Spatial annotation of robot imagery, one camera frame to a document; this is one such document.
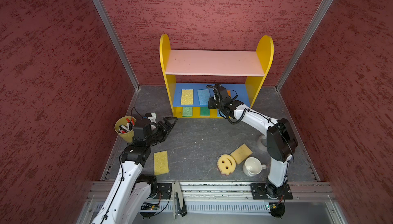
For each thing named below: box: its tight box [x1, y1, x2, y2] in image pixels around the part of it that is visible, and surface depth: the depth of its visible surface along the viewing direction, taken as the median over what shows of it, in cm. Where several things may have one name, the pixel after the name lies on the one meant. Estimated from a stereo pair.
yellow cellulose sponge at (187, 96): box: [181, 88, 194, 105], surface depth 97 cm
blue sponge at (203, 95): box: [197, 88, 211, 106], surface depth 96 cm
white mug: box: [243, 156, 267, 177], surface depth 78 cm
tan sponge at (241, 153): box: [230, 143, 253, 165], surface depth 87 cm
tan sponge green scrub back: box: [200, 106, 210, 117], surface depth 104 cm
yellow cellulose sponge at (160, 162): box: [153, 150, 169, 176], surface depth 84 cm
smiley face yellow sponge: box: [216, 153, 237, 176], surface depth 82 cm
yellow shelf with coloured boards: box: [159, 34, 275, 119], surface depth 81 cm
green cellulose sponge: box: [182, 106, 193, 117], surface depth 105 cm
